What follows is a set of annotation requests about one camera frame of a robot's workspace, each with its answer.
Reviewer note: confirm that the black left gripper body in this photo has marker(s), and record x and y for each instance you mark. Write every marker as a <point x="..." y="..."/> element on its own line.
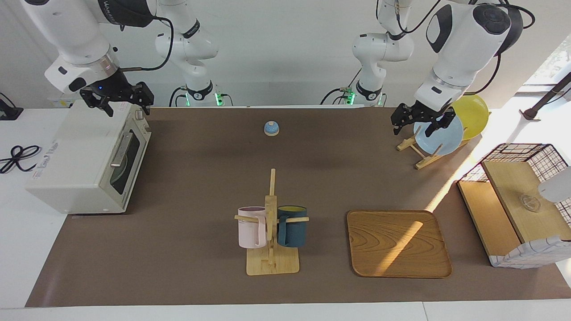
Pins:
<point x="421" y="112"/>

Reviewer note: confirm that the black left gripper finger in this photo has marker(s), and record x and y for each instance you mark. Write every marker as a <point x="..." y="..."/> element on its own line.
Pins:
<point x="396" y="127"/>
<point x="433" y="128"/>

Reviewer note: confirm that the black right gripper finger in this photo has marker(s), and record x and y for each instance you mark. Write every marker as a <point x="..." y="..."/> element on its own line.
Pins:
<point x="148" y="109"/>
<point x="108" y="108"/>

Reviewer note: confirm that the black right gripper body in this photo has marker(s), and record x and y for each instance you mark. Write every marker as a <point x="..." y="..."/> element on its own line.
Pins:
<point x="118" y="89"/>

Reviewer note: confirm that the glass oven door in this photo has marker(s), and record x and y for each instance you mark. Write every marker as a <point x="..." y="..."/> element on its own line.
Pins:
<point x="136" y="151"/>

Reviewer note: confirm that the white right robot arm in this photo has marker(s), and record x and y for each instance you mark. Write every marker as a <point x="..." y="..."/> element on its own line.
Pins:
<point x="67" y="31"/>

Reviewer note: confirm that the cream toaster oven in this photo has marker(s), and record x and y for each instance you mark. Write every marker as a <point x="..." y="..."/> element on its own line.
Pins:
<point x="71" y="156"/>

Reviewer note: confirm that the light blue plate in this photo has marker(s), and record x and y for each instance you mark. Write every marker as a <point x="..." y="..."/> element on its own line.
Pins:
<point x="448" y="138"/>

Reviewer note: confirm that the wooden plate rack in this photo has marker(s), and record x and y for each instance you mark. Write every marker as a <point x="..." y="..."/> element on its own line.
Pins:
<point x="421" y="161"/>

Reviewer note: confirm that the yellow plate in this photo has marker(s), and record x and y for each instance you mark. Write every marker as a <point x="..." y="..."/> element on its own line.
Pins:
<point x="475" y="116"/>

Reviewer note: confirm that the large wooden board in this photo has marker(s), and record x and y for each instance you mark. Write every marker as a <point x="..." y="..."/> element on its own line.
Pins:
<point x="513" y="187"/>

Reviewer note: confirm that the black desk clamp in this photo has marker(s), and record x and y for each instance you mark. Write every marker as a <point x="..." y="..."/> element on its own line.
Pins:
<point x="6" y="111"/>

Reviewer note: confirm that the narrow wooden board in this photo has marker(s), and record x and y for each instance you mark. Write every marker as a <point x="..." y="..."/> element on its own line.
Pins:
<point x="486" y="218"/>

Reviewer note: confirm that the brown wooden tray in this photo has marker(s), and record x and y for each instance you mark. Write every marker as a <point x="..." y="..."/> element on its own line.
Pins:
<point x="388" y="245"/>

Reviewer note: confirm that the black tripod stand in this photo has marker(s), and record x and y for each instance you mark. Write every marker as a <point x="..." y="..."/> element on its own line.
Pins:
<point x="548" y="93"/>

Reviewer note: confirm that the clear glass knob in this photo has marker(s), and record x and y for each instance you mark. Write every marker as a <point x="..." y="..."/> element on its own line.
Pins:
<point x="531" y="203"/>

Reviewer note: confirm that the small blue bell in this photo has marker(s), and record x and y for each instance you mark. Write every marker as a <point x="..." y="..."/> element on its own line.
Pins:
<point x="271" y="129"/>

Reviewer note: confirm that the blurry white object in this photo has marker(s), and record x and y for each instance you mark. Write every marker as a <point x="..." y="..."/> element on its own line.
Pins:
<point x="557" y="187"/>

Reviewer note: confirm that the brown table mat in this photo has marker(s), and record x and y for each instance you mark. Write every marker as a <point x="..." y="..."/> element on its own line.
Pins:
<point x="187" y="249"/>

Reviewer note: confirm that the dark blue mug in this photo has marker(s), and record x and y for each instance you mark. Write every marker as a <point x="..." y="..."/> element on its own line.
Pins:
<point x="294" y="232"/>

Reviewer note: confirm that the pink mug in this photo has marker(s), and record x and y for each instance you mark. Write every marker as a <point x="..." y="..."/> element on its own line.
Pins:
<point x="250" y="229"/>

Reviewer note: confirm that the wooden mug rack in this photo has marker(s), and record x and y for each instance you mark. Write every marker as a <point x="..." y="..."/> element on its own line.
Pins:
<point x="271" y="263"/>

